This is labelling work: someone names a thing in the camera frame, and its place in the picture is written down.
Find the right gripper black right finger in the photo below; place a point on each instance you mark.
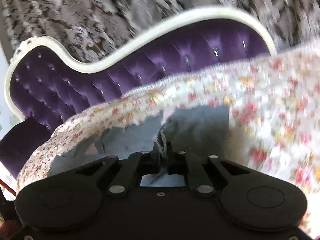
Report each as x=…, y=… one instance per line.
x=247, y=197

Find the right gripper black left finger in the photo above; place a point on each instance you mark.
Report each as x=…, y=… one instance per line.
x=70, y=197

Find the grey knit garment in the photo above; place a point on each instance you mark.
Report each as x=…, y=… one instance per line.
x=201, y=131

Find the floral bed cover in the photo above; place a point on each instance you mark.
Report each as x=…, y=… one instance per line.
x=273, y=110

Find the purple tufted chaise lounge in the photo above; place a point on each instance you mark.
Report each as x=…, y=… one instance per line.
x=44, y=85

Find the grey damask curtain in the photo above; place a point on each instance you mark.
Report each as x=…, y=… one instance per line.
x=92, y=29

